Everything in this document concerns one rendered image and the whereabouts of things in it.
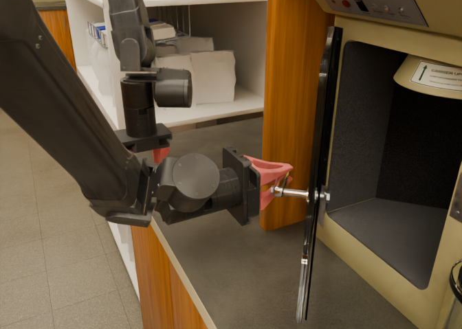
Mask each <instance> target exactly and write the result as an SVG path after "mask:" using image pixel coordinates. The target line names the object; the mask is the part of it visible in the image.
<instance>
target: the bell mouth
mask: <svg viewBox="0 0 462 329"><path fill-rule="evenodd" d="M393 78H394V80H395V82H396V83H398V84H400V85H401V86H403V87H406V88H407V89H410V90H413V91H416V92H420V93H425V94H428V95H433V96H438V97H443V98H452V99H458V100H462V67H461V66H457V65H452V64H449V63H444V62H441V61H438V60H433V59H429V58H424V57H421V56H416V55H412V54H408V55H407V57H406V59H405V60H404V62H403V63H402V64H401V66H400V68H399V69H398V70H397V72H396V73H395V75H394V76H393Z"/></svg>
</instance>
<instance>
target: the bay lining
mask: <svg viewBox="0 0 462 329"><path fill-rule="evenodd" d="M407 55H408V54H407V53H404V52H399V51H396V50H393V49H388V48H384V47H379V46H376V45H371V44H368V43H363V42H359V41H355V42H348V43H346V44H345V45H344V49H343V54H342V65H341V72H340V83H339V89H338V101H337V107H336V114H335V125H334V132H333V143H332V149H331V160H330V167H329V178H328V185H327V186H328V188H327V191H330V198H329V203H326V207H325V209H326V212H330V211H333V210H335V209H340V208H342V207H346V206H349V205H352V204H356V203H359V202H362V201H366V200H369V199H372V198H382V199H386V200H391V201H399V202H404V203H412V204H416V205H425V206H429V207H437V208H441V209H449V207H450V202H451V200H452V195H453V192H454V187H455V184H456V182H457V177H458V173H459V169H460V166H461V162H462V100H458V99H452V98H443V97H438V96H433V95H428V94H425V93H420V92H416V91H413V90H410V89H407V88H406V87H403V86H401V85H400V84H398V83H396V82H395V80H394V78H393V76H394V75H395V73H396V72H397V70H398V69H399V68H400V66H401V65H402V63H403V62H404V60H405V59H406V57H407Z"/></svg>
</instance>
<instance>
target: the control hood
mask: <svg viewBox="0 0 462 329"><path fill-rule="evenodd" d="M316 1H317V2H318V4H319V6H320V7H321V8H322V9H323V11H324V12H327V13H331V14H338V15H342V16H349V17H353V18H358V19H365V20H369V21H376V22H380V23H387V24H391V25H398V26H403V27H410V28H415V29H418V30H425V31H430V32H437V33H441V34H448V35H453V36H460V37H462V0H415V1H416V3H417V5H418V7H419V9H420V10H421V13H422V14H423V17H424V18H425V20H426V23H427V24H428V26H429V27H424V26H420V25H412V24H408V23H400V22H396V21H389V20H384V19H376V18H372V17H367V16H360V15H356V14H348V13H344V12H336V11H333V10H332V9H331V8H330V7H329V5H328V3H327V2H326V1H325V0H316Z"/></svg>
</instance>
